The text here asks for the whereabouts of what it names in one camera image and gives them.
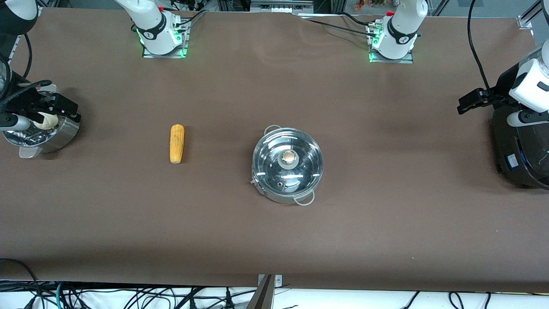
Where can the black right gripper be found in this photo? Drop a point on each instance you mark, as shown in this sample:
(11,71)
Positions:
(26,104)

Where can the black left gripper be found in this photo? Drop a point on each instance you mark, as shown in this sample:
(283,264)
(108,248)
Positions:
(496,95)

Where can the yellow corn cob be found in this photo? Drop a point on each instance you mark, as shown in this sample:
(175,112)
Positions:
(176,143)

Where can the glass pot lid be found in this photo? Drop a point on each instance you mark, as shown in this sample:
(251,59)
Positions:
(288,163)

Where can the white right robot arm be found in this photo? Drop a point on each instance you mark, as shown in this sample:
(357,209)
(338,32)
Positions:
(150,25)

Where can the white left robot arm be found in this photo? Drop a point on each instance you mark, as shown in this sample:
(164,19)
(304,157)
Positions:
(401,30)

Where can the stainless steel steamer pot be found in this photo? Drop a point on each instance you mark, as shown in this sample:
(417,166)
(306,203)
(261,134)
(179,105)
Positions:
(55,137)

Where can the white steamed bun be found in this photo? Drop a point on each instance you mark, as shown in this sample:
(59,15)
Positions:
(45,122)

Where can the black rice cooker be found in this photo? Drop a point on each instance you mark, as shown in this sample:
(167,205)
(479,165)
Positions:
(521,150)

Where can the grey electronics box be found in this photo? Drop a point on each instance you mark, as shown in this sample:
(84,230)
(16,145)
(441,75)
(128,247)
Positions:
(281,6)

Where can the brown table cover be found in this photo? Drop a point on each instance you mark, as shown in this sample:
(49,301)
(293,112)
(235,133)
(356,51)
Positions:
(274,240)

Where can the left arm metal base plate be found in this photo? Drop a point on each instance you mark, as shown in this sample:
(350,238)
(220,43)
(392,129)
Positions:
(409,60)

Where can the aluminium frame profile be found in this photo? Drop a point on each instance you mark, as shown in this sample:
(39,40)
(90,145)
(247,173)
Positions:
(528,17)

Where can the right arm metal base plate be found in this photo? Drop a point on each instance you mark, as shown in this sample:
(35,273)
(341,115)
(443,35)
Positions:
(185,47)

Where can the silver metal bracket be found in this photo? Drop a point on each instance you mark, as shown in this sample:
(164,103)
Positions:
(279,280)

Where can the grey camera stand pole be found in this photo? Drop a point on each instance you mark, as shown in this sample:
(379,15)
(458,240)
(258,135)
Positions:
(261,298)

